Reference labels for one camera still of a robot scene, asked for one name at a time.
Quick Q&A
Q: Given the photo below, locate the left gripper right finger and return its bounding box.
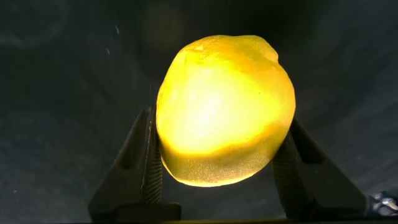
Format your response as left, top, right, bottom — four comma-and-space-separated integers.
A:
271, 118, 368, 221

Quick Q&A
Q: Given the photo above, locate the black table cloth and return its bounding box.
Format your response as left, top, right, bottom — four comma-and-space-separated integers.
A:
0, 0, 398, 224

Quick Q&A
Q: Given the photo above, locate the yellow lemon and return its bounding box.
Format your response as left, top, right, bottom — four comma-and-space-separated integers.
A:
155, 34, 297, 188

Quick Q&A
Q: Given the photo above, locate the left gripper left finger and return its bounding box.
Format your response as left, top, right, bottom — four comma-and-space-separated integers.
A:
88, 106, 182, 223

